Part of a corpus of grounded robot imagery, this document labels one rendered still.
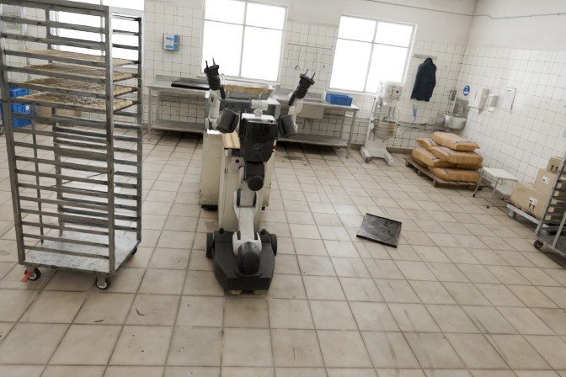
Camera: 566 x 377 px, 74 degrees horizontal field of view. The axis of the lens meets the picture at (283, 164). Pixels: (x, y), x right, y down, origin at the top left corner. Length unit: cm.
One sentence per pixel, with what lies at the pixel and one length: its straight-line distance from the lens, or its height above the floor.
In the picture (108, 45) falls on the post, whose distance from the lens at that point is 238.
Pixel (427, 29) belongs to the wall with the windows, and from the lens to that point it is 751.
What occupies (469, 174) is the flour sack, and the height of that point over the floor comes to 24.
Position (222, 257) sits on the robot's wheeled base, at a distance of 295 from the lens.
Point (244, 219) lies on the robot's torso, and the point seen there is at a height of 41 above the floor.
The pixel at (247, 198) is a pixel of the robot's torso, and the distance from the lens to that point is 300.
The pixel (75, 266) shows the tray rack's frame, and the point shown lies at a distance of 298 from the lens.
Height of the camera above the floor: 175
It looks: 18 degrees down
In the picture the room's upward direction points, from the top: 8 degrees clockwise
